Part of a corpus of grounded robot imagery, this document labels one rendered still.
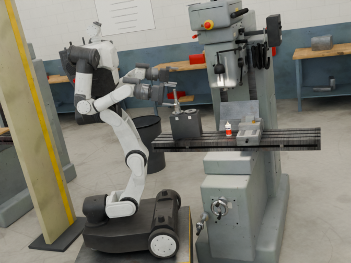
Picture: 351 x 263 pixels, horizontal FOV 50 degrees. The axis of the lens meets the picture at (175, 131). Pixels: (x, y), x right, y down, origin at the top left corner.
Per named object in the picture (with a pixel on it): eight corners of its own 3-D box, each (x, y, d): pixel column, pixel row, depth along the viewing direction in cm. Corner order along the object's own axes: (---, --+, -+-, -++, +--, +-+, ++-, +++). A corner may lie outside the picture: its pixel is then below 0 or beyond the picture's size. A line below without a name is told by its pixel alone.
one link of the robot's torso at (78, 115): (77, 128, 238) (70, 101, 233) (82, 122, 250) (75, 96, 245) (120, 122, 236) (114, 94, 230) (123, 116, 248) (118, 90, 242)
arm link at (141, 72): (151, 82, 255) (133, 81, 254) (151, 78, 264) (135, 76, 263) (152, 66, 250) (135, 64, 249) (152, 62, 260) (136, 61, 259)
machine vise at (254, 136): (259, 145, 255) (257, 130, 252) (236, 146, 260) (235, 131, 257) (264, 127, 286) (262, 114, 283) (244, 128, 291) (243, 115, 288)
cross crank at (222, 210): (227, 220, 240) (225, 204, 237) (210, 219, 245) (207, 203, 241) (233, 207, 254) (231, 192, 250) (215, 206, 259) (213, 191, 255)
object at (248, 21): (240, 46, 266) (237, 17, 260) (209, 50, 274) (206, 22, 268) (257, 32, 336) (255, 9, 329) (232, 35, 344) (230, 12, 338)
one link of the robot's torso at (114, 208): (107, 220, 256) (103, 203, 251) (113, 205, 275) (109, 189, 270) (137, 217, 254) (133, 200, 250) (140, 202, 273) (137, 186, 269)
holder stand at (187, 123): (200, 136, 289) (196, 112, 283) (172, 139, 295) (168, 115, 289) (202, 131, 300) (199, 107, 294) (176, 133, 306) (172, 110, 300)
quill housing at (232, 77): (237, 87, 258) (232, 40, 248) (208, 90, 265) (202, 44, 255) (242, 81, 274) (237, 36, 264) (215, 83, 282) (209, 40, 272)
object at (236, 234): (254, 263, 264) (245, 187, 245) (210, 259, 276) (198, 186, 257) (268, 203, 334) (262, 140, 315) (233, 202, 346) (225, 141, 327)
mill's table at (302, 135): (320, 150, 251) (320, 139, 248) (152, 152, 297) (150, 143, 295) (320, 138, 271) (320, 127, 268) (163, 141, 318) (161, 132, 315)
